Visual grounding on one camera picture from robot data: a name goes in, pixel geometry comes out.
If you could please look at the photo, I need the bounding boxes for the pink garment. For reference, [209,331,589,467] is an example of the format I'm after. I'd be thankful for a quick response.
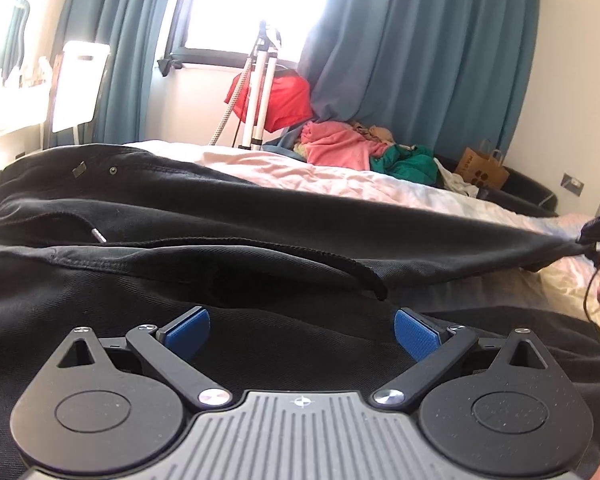
[300,120,392,171]

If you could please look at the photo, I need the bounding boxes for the brown paper bag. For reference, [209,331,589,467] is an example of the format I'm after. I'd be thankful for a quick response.
[451,139,510,192]

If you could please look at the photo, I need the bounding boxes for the red cloth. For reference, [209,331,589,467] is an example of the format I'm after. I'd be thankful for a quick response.
[224,70,314,129]

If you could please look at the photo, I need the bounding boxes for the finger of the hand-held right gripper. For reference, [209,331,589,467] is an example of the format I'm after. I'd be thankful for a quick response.
[579,213,600,257]

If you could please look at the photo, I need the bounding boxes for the striped braided hose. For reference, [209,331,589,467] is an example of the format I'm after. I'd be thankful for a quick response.
[209,54,255,147]

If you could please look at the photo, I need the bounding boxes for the white garment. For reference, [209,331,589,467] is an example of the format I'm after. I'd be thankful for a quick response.
[434,156,481,199]

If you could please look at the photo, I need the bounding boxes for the green garment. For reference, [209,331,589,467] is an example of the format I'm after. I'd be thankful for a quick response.
[369,144,439,184]

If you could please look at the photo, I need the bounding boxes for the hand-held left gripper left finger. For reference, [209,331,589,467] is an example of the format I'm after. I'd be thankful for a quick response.
[55,306,232,410]

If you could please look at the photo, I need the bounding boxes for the black sofa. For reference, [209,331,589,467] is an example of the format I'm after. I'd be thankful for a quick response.
[431,154,562,219]

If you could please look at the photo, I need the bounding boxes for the white desk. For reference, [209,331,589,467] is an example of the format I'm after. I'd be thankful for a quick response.
[0,74,52,147]

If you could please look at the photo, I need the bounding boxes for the white tripod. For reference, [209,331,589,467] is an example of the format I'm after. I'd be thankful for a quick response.
[232,20,286,152]

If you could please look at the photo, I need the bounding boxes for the window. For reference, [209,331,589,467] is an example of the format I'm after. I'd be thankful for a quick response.
[156,0,342,77]

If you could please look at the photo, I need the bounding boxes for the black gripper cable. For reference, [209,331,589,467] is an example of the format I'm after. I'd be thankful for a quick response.
[583,252,600,322]

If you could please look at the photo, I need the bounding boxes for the beige garment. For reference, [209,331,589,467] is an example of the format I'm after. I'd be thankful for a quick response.
[349,121,397,145]

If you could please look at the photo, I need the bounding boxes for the black hooded sweatshirt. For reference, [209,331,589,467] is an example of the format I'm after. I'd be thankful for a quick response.
[0,142,600,480]

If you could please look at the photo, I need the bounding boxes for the white folding chair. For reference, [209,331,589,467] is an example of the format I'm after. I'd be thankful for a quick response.
[49,41,112,147]

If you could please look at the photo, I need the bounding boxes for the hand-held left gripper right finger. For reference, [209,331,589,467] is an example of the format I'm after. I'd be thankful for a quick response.
[372,307,556,409]

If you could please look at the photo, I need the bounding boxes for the blue curtain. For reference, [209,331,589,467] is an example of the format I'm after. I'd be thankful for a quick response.
[296,0,542,162]
[47,0,195,150]

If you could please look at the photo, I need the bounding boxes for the pink white bed sheet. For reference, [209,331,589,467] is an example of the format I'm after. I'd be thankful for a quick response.
[122,139,600,318]

